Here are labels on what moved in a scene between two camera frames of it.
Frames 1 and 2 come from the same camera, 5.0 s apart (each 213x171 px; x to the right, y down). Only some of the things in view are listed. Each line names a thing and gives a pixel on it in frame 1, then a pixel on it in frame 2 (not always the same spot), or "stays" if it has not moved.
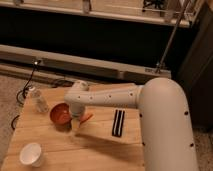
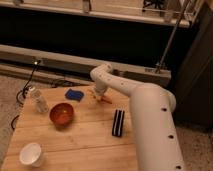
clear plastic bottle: (38, 101) stays
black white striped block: (118, 123) stays
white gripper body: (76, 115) -> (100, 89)
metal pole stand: (172, 36) stays
